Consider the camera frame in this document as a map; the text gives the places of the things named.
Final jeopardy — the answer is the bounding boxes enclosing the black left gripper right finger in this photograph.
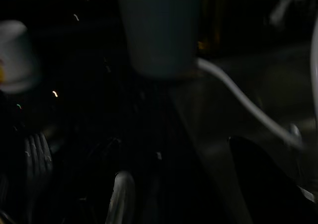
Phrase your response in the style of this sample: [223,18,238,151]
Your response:
[228,136,318,224]

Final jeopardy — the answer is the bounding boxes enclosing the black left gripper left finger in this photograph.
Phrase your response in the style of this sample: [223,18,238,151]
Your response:
[62,138,122,224]

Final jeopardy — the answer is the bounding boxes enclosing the dark metal spoon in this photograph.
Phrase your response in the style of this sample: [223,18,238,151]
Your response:
[105,170,136,224]

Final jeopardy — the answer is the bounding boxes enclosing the stainless steel sink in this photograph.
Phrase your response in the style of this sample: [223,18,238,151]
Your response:
[171,50,318,224]

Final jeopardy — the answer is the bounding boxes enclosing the white printed cup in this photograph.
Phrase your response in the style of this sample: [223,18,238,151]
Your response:
[0,19,40,94]

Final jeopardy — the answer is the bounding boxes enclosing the tall grey water canister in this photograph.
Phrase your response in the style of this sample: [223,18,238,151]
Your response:
[115,0,203,80]

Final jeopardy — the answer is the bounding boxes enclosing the yellow oil glass bottle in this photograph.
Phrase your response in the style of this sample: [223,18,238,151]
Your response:
[198,0,226,57]

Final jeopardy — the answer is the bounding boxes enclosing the chrome sink faucet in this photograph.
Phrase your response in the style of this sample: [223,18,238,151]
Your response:
[269,0,311,27]

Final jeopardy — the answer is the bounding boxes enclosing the short white hose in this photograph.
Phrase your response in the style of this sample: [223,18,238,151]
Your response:
[196,57,305,150]

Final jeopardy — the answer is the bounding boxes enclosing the long white hose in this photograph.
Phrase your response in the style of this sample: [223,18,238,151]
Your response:
[310,17,318,128]

